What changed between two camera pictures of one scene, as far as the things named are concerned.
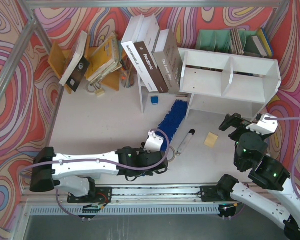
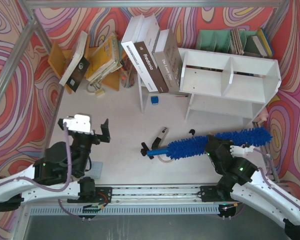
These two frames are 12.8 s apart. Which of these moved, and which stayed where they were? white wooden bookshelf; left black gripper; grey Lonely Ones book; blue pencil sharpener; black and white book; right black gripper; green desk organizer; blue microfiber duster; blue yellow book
Moved: right black gripper; left black gripper; blue microfiber duster
Stayed: blue pencil sharpener; black and white book; green desk organizer; white wooden bookshelf; blue yellow book; grey Lonely Ones book
